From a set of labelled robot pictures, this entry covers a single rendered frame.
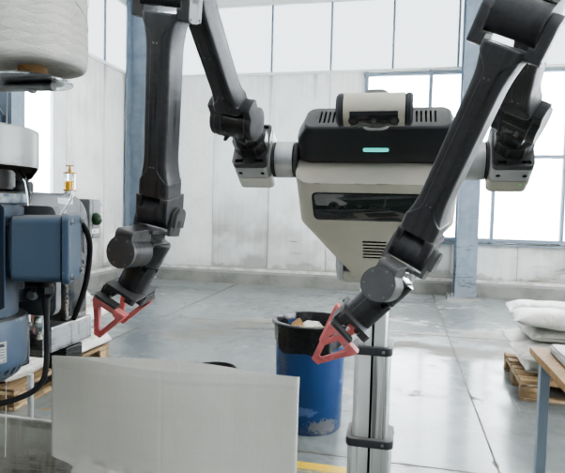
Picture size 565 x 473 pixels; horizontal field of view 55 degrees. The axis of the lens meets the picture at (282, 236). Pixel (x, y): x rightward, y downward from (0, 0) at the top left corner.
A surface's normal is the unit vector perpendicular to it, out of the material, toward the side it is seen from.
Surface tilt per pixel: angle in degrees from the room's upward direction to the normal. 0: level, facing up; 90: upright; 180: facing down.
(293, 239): 90
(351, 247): 130
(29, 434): 90
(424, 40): 90
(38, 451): 90
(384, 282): 82
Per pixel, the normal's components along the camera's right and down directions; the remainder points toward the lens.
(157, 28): -0.37, 0.29
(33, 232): 0.20, 0.06
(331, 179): -0.12, -0.73
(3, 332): 0.91, 0.07
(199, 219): -0.22, 0.04
